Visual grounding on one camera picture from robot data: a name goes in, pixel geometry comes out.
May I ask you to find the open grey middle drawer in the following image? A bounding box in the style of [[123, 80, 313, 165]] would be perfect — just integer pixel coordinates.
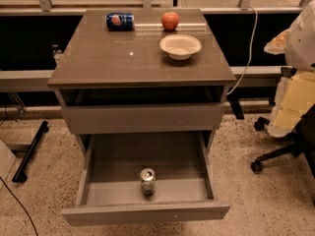
[[62, 132, 229, 226]]

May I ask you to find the silver 7up can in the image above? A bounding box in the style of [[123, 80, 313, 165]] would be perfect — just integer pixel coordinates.
[[140, 168, 156, 196]]

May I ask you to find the white paper bowl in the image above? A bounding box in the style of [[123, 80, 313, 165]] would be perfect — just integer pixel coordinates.
[[159, 34, 202, 61]]

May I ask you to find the white cable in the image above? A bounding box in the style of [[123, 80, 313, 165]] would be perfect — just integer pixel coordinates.
[[225, 6, 259, 96]]

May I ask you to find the red apple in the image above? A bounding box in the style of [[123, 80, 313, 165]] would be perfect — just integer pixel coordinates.
[[161, 11, 179, 30]]

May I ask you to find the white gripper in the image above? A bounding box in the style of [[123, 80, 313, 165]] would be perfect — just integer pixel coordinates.
[[264, 29, 315, 138]]

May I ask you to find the grey drawer cabinet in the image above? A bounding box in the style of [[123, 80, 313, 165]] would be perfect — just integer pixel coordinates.
[[48, 9, 235, 149]]

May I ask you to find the grey metal window rail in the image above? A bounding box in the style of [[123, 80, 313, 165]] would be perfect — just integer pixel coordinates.
[[0, 66, 283, 92]]

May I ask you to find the black table leg foot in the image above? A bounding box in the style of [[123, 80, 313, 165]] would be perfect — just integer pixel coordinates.
[[12, 121, 49, 183]]

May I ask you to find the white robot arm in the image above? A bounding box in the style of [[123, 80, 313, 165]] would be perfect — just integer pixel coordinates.
[[264, 1, 315, 137]]

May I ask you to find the black office chair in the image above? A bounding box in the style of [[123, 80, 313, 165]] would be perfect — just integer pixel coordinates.
[[250, 66, 315, 195]]

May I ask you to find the grey top drawer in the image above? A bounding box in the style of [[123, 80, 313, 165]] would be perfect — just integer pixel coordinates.
[[61, 86, 226, 135]]

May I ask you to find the black cable on floor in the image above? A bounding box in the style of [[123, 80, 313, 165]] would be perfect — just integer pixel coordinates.
[[0, 176, 39, 236]]

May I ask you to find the blue pepsi can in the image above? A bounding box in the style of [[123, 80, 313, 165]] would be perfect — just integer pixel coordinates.
[[106, 13, 134, 31]]

